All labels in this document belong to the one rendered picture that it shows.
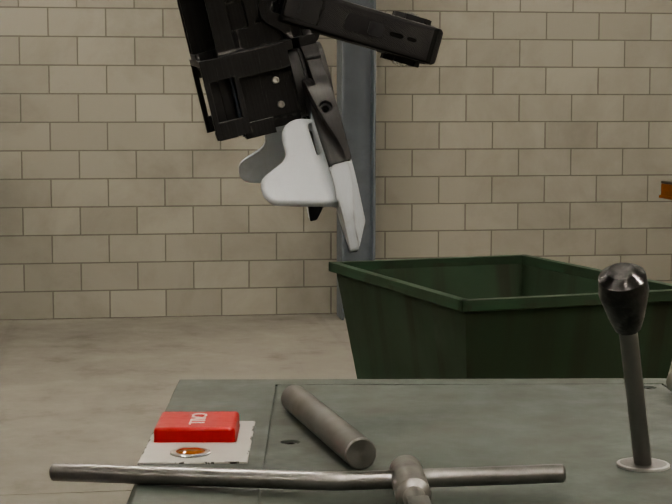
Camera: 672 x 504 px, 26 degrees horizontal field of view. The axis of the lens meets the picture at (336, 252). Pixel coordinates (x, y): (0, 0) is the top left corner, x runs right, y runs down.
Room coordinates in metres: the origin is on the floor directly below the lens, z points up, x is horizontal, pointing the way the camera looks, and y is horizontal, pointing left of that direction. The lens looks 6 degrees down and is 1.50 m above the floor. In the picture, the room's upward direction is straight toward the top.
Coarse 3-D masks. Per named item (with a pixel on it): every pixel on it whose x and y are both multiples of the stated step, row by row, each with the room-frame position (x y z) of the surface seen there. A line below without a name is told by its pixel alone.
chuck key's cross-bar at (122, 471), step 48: (96, 480) 0.94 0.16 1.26; (144, 480) 0.93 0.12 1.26; (192, 480) 0.92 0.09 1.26; (240, 480) 0.91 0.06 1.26; (288, 480) 0.91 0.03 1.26; (336, 480) 0.90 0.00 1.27; (384, 480) 0.90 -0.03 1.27; (432, 480) 0.90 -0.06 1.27; (480, 480) 0.90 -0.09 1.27; (528, 480) 0.90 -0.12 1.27
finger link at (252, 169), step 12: (276, 132) 1.02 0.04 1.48; (264, 144) 1.02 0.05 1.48; (276, 144) 1.03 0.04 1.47; (252, 156) 1.03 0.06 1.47; (264, 156) 1.03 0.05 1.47; (276, 156) 1.03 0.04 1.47; (240, 168) 1.03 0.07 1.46; (252, 168) 1.03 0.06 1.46; (264, 168) 1.04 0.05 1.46; (252, 180) 1.04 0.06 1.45; (312, 216) 1.06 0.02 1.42
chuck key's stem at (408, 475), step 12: (408, 456) 0.92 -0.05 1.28; (396, 468) 0.90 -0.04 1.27; (408, 468) 0.89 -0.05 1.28; (420, 468) 0.90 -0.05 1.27; (396, 480) 0.88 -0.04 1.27; (408, 480) 0.87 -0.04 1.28; (420, 480) 0.87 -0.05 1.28; (396, 492) 0.87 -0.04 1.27; (408, 492) 0.85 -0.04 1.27; (420, 492) 0.85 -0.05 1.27
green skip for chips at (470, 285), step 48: (384, 288) 5.62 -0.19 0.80; (432, 288) 6.25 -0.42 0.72; (480, 288) 6.33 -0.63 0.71; (528, 288) 6.34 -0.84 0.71; (576, 288) 5.96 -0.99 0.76; (384, 336) 5.69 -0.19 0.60; (432, 336) 5.23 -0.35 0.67; (480, 336) 4.97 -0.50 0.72; (528, 336) 5.04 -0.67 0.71; (576, 336) 5.11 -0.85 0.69
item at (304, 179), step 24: (312, 120) 0.93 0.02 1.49; (288, 144) 0.93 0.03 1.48; (312, 144) 0.93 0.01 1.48; (288, 168) 0.92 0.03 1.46; (312, 168) 0.92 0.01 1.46; (336, 168) 0.91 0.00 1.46; (264, 192) 0.91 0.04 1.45; (288, 192) 0.91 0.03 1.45; (312, 192) 0.92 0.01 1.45; (336, 192) 0.91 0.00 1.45; (360, 216) 0.92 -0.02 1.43; (360, 240) 0.92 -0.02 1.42
